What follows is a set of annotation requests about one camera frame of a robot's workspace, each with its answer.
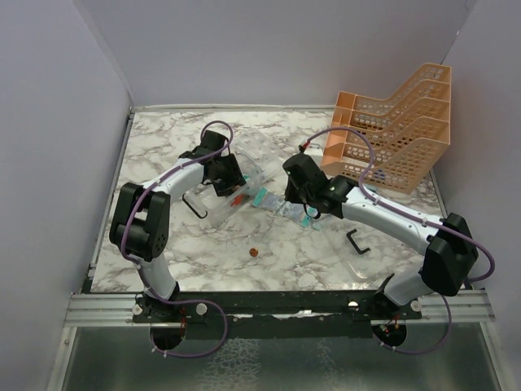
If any orange plastic file organizer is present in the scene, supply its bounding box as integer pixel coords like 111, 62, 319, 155
321, 63, 452, 194

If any black lid handle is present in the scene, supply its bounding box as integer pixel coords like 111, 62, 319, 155
346, 229, 371, 256

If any clear plastic medicine box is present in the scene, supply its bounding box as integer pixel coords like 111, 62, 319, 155
182, 143, 263, 227

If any black box handle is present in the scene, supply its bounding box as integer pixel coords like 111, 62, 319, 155
182, 192, 208, 220

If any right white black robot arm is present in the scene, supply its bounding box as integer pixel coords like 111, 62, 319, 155
282, 153, 478, 319

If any clear plastic box lid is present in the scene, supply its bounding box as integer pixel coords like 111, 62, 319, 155
321, 216, 387, 283

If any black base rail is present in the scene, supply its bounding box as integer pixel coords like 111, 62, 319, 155
133, 290, 421, 340

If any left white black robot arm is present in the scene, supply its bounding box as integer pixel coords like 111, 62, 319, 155
109, 126, 246, 322

